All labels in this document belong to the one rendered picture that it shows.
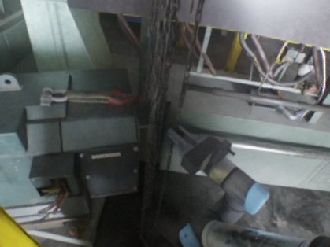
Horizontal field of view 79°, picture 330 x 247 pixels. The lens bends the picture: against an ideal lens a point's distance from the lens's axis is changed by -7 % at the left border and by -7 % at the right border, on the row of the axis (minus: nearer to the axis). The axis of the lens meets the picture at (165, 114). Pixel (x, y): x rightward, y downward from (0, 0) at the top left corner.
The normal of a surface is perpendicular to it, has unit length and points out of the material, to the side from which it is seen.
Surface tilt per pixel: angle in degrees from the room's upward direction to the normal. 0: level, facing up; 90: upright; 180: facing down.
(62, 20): 90
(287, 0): 90
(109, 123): 45
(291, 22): 90
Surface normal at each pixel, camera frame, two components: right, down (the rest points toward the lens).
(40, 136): 0.25, -0.04
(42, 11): -0.11, 0.66
